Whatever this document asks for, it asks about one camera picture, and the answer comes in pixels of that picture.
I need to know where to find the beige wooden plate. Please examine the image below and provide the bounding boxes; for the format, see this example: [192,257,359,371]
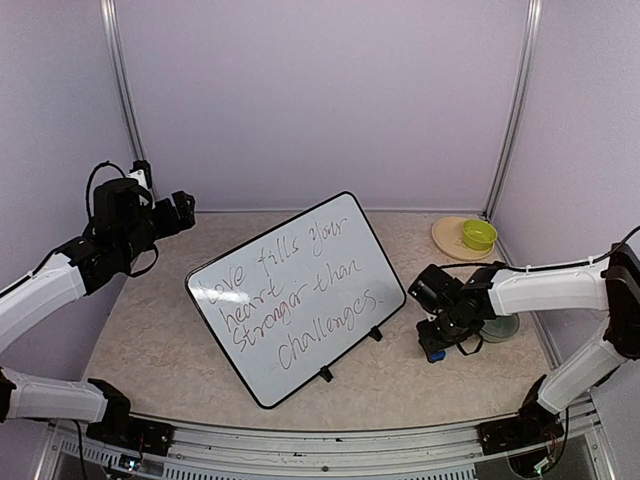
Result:
[431,216,494,261]

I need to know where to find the clear glass bowl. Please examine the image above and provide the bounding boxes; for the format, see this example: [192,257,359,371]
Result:
[480,314,520,343]

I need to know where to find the yellow-green plastic bowl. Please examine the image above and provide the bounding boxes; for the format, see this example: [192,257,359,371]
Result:
[461,219,498,251]

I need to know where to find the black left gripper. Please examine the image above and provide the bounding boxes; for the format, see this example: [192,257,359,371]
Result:
[118,189,194,264]

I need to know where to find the front aluminium rail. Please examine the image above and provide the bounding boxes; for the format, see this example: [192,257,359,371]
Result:
[33,404,616,479]

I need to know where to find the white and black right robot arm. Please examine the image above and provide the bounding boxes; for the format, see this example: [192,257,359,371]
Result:
[408,242,639,455]

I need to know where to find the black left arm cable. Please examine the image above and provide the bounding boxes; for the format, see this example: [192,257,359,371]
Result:
[85,160,129,221]

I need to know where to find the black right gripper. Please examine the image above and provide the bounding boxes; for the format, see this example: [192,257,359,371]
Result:
[416,305,473,355]

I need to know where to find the blue whiteboard eraser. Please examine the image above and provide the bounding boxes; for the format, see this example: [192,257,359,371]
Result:
[428,350,446,363]

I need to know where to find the right aluminium frame post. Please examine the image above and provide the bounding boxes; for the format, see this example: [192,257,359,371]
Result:
[483,0,543,221]

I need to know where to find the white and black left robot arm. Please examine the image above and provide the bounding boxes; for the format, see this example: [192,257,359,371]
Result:
[1,177,195,445]

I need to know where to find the white whiteboard with black frame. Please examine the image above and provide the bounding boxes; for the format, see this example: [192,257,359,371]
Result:
[185,191,407,409]

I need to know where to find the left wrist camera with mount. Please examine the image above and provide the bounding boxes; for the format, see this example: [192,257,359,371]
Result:
[127,160,152,190]

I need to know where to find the left aluminium frame post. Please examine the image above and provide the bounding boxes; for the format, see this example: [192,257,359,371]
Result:
[99,0,153,187]

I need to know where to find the aluminium frame post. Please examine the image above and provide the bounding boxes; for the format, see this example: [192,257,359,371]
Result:
[99,0,153,187]
[483,0,543,221]

